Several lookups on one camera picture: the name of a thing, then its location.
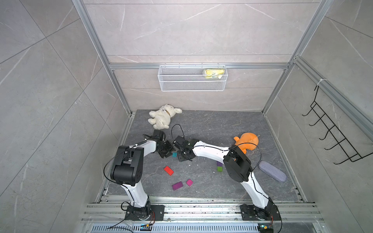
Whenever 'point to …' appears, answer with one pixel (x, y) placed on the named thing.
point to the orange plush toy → (247, 141)
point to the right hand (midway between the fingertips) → (183, 157)
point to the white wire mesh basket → (188, 78)
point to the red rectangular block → (168, 170)
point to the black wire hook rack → (331, 127)
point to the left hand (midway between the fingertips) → (176, 148)
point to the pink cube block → (189, 182)
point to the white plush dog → (161, 118)
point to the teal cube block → (175, 154)
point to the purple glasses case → (272, 171)
